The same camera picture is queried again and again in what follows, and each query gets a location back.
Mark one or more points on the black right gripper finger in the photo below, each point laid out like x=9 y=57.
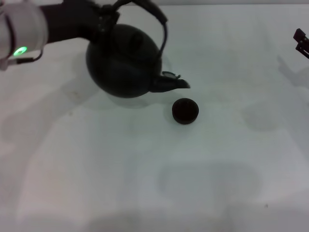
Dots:
x=301 y=41

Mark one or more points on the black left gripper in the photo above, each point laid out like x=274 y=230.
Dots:
x=70 y=21

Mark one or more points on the black round teapot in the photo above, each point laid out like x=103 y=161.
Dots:
x=123 y=67

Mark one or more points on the small black teacup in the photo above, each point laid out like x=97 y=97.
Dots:
x=185 y=111

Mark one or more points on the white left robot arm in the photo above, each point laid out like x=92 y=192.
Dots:
x=19 y=31

